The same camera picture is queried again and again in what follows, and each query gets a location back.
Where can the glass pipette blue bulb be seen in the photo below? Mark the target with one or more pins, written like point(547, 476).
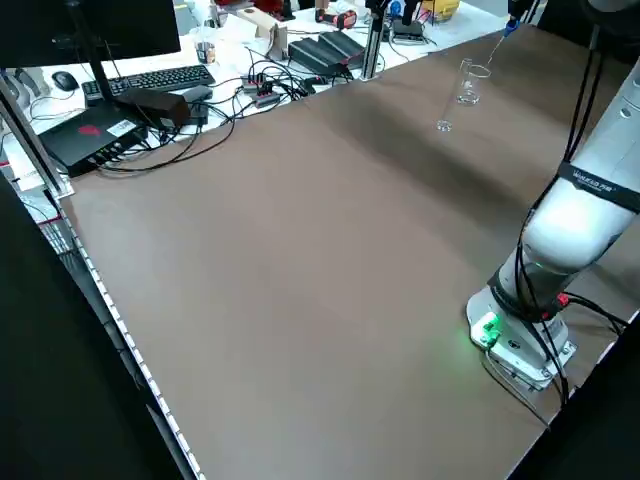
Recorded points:
point(511, 27)

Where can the clear glass graduated cylinder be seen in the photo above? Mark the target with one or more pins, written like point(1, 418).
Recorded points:
point(444, 126)

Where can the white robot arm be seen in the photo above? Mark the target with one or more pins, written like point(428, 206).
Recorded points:
point(575, 235)

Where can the yellow plastic box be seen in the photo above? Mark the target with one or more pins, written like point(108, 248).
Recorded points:
point(445, 10)

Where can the clear glass beaker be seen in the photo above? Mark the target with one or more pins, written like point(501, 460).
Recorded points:
point(469, 97)

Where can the small black device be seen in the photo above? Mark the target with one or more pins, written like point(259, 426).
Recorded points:
point(407, 29)

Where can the red black power drill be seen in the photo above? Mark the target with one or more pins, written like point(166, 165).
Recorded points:
point(342, 20)

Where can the black power adapter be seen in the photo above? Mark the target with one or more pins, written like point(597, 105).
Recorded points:
point(345, 45)
point(310, 52)

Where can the folded brown cardboard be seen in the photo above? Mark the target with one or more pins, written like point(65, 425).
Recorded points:
point(270, 35)

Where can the grey usb hub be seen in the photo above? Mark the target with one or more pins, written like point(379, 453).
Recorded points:
point(262, 95)

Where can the flat grey box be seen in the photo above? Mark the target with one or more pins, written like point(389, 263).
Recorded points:
point(195, 92)

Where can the black keyboard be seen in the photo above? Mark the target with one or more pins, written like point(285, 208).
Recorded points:
point(160, 77)

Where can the dark brown power brick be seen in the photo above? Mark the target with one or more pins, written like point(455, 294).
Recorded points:
point(155, 105)

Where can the black computer monitor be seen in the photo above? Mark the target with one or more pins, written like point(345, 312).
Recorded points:
point(100, 30)

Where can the black box red logo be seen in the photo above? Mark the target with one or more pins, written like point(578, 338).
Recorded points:
point(85, 145)

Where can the black computer mouse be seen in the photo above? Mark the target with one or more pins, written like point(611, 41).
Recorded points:
point(65, 81)

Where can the aluminium frame strut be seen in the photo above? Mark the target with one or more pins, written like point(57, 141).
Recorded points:
point(532, 10)

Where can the aluminium camera post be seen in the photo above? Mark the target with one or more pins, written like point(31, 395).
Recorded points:
point(372, 45)

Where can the aluminium frame post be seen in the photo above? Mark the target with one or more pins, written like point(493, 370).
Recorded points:
point(30, 135)

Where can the white table edge rail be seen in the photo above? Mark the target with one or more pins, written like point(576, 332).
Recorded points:
point(125, 330)

